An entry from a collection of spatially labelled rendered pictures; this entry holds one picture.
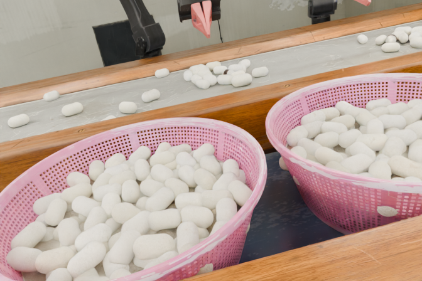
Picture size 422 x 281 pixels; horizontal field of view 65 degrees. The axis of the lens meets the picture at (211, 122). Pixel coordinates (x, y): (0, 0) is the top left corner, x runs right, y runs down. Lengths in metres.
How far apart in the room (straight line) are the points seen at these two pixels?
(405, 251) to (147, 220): 0.20
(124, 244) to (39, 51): 2.49
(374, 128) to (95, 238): 0.32
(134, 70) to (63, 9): 1.88
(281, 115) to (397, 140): 0.13
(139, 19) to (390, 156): 0.81
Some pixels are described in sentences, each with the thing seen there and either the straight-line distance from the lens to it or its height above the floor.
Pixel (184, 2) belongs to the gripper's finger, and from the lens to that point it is 0.80.
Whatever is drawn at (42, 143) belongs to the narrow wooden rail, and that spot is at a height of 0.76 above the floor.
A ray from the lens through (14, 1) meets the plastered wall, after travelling 2.73.
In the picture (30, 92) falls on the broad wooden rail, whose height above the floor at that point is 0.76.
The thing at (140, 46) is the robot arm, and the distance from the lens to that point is 1.04.
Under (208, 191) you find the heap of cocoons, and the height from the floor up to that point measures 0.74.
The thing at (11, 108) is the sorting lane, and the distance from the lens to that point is 0.86.
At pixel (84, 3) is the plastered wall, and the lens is 2.66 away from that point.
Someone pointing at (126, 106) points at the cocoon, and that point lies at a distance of 0.58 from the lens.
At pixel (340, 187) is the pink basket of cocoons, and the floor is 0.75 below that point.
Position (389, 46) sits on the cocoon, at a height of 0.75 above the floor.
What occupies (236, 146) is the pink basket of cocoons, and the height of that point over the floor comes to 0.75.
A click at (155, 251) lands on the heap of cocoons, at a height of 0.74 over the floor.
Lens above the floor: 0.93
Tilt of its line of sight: 23 degrees down
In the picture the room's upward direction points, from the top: 10 degrees counter-clockwise
